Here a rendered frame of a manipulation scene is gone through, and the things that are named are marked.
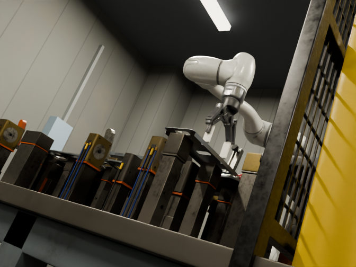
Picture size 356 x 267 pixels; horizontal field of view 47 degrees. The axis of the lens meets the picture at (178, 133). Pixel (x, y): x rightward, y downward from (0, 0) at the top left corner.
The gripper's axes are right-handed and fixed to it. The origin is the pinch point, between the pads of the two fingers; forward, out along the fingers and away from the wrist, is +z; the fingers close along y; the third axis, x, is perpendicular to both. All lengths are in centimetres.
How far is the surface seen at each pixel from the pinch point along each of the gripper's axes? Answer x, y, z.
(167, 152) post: 14.3, 40.6, 20.1
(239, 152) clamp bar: 1.3, -15.2, -5.9
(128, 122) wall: -285, -210, -112
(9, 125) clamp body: -102, 22, 9
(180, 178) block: 8.4, 23.7, 21.3
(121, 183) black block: -17.8, 20.4, 25.4
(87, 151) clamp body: -39.1, 22.4, 16.8
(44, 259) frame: 14, 63, 54
